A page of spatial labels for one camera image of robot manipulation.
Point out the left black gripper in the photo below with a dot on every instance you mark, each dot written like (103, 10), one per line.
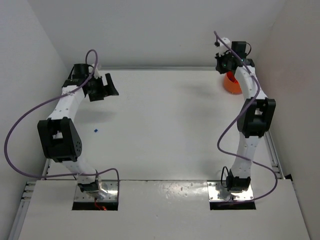
(104, 88)

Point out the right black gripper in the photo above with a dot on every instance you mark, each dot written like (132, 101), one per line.
(222, 66)

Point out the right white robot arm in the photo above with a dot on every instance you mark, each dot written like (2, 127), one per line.
(256, 115)

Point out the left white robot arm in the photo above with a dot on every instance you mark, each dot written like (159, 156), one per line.
(59, 138)

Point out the orange round divided container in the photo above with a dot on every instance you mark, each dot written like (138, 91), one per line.
(230, 84)

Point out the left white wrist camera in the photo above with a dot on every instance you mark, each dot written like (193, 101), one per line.
(96, 71)

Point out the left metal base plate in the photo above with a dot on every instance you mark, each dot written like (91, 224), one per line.
(109, 193)

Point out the metal base plate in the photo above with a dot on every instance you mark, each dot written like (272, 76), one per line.
(218, 193)
(109, 193)

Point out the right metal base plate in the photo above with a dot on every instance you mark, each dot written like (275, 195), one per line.
(218, 193)

